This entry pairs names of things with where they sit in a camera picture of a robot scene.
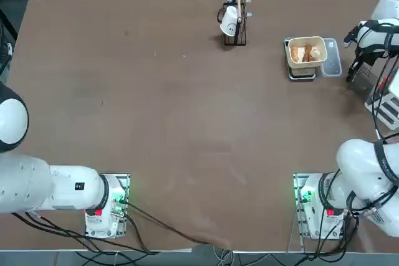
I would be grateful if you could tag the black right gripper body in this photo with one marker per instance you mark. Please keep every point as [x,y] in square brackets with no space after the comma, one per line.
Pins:
[372,55]

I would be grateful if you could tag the white smiley mug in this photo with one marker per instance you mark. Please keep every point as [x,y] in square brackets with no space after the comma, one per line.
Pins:
[230,21]

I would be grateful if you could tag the brown bread piece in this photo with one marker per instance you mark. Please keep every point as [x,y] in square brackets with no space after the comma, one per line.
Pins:
[307,53]

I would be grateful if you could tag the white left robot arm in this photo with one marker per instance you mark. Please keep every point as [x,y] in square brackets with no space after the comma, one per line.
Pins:
[62,188]

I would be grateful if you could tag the black digital kitchen scale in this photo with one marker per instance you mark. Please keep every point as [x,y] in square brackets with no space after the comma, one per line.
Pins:
[300,74]

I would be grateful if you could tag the golden bread roll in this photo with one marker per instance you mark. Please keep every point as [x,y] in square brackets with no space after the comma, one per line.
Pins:
[294,54]

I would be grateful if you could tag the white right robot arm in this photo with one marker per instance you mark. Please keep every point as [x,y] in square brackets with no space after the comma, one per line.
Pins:
[352,160]

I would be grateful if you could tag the cream rectangular container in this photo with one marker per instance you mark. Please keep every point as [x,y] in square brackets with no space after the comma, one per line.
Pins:
[307,41]

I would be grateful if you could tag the round beige pastry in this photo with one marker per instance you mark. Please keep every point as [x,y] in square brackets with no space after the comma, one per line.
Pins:
[315,53]

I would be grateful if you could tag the clear plastic lid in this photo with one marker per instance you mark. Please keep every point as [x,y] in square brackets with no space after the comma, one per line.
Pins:
[332,60]

